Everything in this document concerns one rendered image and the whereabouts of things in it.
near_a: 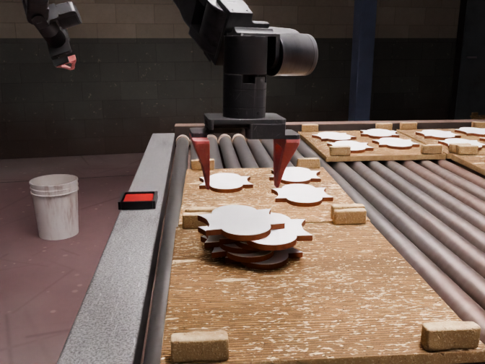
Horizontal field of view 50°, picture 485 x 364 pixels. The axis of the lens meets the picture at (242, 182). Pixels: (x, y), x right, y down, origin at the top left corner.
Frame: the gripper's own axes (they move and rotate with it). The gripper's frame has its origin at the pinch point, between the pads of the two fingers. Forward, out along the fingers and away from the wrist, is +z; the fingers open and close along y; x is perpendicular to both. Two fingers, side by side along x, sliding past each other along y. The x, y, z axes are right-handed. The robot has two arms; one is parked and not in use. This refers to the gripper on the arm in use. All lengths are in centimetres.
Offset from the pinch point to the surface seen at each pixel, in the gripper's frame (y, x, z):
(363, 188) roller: 37, 43, 14
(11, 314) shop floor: -77, 170, 107
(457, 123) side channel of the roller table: 103, 110, 9
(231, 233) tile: -1.6, -0.8, 7.2
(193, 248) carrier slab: -6.0, 8.5, 12.9
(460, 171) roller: 68, 53, 13
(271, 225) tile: 4.8, 1.8, 7.3
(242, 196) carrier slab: 6.6, 34.5, 12.5
